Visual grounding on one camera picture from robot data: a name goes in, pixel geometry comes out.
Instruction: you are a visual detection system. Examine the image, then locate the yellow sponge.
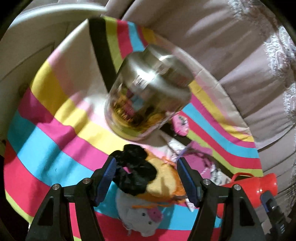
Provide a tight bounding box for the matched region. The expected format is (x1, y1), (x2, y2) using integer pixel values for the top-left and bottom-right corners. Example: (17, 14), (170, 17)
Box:
(137, 150), (187, 207)

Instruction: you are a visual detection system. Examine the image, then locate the black scrunchie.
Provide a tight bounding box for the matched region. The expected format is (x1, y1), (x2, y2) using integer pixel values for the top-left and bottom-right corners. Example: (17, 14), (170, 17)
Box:
(111, 144), (157, 196)

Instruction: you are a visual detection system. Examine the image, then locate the red vacuum flask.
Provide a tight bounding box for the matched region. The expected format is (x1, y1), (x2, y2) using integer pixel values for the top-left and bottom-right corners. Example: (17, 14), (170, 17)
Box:
(222, 172), (278, 208)

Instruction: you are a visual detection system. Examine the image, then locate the purple knitted garment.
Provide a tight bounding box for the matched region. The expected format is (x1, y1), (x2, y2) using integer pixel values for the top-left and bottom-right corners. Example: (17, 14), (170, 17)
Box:
(171, 141), (223, 179)

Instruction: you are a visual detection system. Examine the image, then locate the grey plush toy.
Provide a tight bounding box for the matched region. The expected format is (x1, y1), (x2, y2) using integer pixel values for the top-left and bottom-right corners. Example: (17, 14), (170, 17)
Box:
(115, 189), (163, 237)

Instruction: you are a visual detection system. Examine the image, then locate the pink round pouch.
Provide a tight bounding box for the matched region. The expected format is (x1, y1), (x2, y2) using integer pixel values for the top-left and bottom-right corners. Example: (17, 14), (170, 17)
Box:
(171, 114), (190, 137)

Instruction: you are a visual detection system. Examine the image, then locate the silver metal tea canister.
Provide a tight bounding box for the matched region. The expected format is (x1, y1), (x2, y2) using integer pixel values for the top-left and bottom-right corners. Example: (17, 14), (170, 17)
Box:
(105, 44), (194, 141)

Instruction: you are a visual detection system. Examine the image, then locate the beige embroidered curtain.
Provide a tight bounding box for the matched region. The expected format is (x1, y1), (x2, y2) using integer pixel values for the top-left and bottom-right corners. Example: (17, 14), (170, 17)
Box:
(106, 1), (295, 195)

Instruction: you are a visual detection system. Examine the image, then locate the white chair back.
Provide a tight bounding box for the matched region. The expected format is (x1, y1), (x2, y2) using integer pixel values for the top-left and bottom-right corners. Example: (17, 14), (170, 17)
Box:
(1, 3), (106, 140)

